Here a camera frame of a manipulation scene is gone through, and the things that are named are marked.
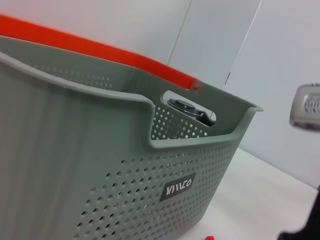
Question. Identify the small red cube brick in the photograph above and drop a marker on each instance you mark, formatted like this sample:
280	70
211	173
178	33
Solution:
209	238

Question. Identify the glass pitcher with black lid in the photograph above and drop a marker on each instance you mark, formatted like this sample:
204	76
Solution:
186	108

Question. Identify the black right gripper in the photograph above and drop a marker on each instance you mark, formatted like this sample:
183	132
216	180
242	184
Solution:
310	230

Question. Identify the grey perforated storage bin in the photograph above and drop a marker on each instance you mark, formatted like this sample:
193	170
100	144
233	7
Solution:
75	162

